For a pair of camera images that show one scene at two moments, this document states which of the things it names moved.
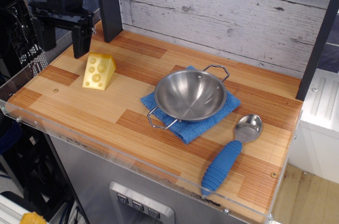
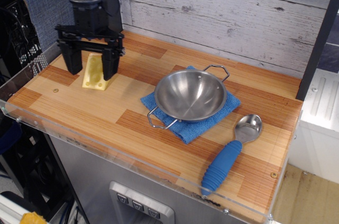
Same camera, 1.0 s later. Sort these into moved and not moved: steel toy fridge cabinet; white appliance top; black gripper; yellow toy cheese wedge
Moved: black gripper
Not moved: steel toy fridge cabinet; white appliance top; yellow toy cheese wedge
